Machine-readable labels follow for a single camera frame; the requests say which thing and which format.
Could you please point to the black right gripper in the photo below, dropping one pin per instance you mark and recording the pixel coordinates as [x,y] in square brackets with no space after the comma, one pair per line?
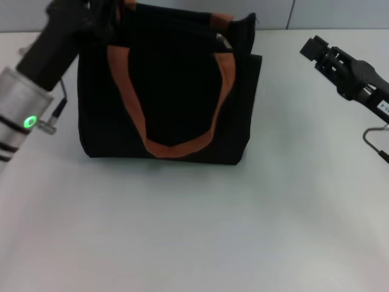
[372,88]

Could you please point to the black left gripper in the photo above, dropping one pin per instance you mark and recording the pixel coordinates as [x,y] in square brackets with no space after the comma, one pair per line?
[51,48]

